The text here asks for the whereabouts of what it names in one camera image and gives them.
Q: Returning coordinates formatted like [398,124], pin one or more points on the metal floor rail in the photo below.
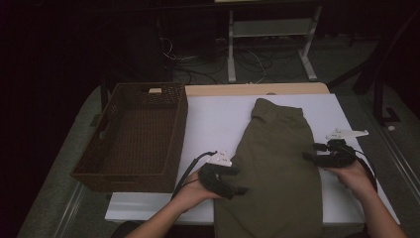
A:
[401,165]
[69,211]

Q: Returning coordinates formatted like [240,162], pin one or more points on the person's right hand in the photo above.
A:
[358,180]

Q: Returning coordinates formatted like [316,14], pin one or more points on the white metal desk frame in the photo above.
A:
[231,49]

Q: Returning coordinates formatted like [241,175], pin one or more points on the light wooden table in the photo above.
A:
[231,89]

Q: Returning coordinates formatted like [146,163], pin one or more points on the black metal stand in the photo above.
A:
[378,99]

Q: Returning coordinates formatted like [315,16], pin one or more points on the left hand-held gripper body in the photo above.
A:
[214,180]

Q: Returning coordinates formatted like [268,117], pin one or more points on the olive green shorts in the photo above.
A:
[277,165]

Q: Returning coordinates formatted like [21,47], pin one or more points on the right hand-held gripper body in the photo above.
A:
[338,157]

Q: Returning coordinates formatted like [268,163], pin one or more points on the small white round object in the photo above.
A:
[391,128]

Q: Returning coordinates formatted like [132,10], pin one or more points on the person's left hand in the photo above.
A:
[193,195]

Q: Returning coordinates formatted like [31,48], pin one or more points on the brown woven basket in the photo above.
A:
[138,139]

